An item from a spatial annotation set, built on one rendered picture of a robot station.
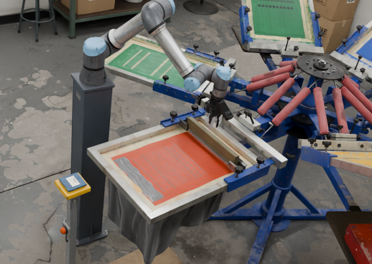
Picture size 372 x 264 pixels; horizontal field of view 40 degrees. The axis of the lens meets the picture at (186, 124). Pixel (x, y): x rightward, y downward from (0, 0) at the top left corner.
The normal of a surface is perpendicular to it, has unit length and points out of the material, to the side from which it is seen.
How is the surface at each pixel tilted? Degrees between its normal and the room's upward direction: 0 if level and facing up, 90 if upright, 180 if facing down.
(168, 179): 0
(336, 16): 91
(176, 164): 0
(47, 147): 0
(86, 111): 90
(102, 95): 90
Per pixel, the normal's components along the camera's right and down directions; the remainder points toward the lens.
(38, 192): 0.14, -0.81
